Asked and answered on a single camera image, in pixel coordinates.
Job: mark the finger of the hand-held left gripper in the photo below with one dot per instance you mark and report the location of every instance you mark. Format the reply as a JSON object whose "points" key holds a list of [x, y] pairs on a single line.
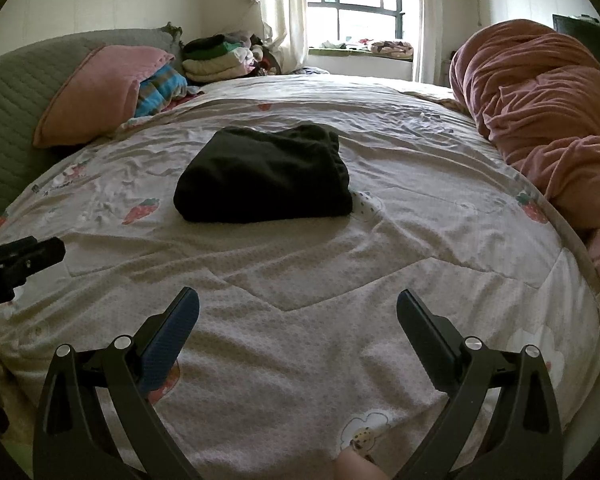
{"points": [[25, 257]]}

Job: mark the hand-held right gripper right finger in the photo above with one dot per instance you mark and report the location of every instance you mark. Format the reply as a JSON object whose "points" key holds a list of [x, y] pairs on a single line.
{"points": [[425, 332]]}

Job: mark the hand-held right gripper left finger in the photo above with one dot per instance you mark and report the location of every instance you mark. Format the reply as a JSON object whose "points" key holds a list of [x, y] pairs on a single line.
{"points": [[170, 340]]}

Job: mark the black printed t-shirt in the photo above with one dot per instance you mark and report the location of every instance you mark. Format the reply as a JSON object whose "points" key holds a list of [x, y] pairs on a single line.
{"points": [[265, 175]]}

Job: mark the clothes on windowsill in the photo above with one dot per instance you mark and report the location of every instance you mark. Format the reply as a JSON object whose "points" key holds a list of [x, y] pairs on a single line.
{"points": [[392, 47]]}

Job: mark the pile of mixed clothes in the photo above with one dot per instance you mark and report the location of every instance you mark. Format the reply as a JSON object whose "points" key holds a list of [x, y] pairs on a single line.
{"points": [[260, 55]]}

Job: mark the person's right hand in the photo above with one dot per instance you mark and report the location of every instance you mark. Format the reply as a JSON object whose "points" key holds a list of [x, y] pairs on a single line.
{"points": [[357, 467]]}

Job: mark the white printed quilt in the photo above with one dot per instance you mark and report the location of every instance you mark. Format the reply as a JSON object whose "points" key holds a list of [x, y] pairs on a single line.
{"points": [[305, 270]]}

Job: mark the green quilted headboard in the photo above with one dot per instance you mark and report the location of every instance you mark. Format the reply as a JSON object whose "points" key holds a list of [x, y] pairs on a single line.
{"points": [[10, 110]]}

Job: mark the pink pillow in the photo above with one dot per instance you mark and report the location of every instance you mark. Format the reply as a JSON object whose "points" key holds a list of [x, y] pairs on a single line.
{"points": [[95, 90]]}

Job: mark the blue striped blanket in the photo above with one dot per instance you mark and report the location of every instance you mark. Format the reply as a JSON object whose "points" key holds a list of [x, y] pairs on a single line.
{"points": [[160, 87]]}

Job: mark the pink duvet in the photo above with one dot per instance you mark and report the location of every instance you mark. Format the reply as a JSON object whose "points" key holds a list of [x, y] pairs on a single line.
{"points": [[540, 110]]}

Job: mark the cream folded blanket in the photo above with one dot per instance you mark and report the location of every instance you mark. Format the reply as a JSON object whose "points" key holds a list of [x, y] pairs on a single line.
{"points": [[215, 69]]}

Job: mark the black folded garment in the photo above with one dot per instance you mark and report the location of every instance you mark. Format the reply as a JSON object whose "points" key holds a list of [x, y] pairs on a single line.
{"points": [[202, 45]]}

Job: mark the green folded garment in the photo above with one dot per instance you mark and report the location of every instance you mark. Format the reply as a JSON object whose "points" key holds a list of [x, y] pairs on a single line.
{"points": [[220, 51]]}

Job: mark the white curtain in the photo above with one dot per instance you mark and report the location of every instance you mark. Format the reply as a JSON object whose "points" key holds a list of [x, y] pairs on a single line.
{"points": [[432, 20], [282, 10]]}

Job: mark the window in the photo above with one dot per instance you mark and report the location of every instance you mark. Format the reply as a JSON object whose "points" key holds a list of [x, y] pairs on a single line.
{"points": [[365, 0]]}

